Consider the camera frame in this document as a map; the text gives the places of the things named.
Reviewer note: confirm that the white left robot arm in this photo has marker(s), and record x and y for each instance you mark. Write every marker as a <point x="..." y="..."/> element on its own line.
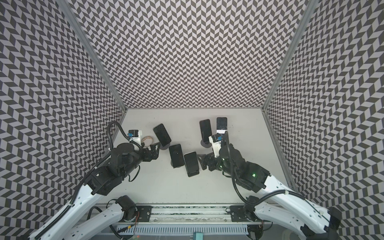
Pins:
<point x="108" y="173"/>

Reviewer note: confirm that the aluminium corner post left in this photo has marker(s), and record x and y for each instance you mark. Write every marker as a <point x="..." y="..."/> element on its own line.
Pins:
<point x="70" y="16"/>

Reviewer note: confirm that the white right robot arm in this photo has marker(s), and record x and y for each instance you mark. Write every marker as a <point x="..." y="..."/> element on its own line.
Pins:
<point x="265" y="198"/>

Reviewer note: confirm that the purple round stand back left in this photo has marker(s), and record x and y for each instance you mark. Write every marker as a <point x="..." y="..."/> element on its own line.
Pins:
<point x="165" y="147"/>

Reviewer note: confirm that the phone back right on stand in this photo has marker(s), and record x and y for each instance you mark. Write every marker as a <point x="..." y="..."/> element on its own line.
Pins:
<point x="222" y="125"/>

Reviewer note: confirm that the purple round stand purple phone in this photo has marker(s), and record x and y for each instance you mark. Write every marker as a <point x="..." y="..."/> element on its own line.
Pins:
<point x="206" y="144"/>

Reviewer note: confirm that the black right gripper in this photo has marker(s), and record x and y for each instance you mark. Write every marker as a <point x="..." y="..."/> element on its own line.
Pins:
<point x="211" y="163"/>

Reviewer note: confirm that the clear packing tape roll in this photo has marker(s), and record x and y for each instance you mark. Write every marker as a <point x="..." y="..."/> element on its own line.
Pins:
<point x="147" y="141"/>

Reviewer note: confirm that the aluminium corner post right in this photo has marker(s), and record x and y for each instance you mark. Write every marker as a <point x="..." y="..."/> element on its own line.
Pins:
<point x="309" y="11"/>

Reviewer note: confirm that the purple phone on stand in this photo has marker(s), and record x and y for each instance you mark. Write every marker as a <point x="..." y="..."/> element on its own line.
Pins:
<point x="206" y="130"/>

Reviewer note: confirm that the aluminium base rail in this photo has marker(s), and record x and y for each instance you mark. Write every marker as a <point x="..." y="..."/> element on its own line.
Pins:
<point x="184" y="220"/>

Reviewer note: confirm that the aluminium corner post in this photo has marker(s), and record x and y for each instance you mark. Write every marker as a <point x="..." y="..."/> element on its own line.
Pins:
<point x="309" y="11"/>
<point x="70" y="16"/>

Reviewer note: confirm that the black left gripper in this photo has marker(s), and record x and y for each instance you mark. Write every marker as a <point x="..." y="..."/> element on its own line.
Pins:
<point x="154" y="154"/>

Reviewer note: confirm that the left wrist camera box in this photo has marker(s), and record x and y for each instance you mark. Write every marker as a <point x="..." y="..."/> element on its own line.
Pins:
<point x="135" y="137"/>

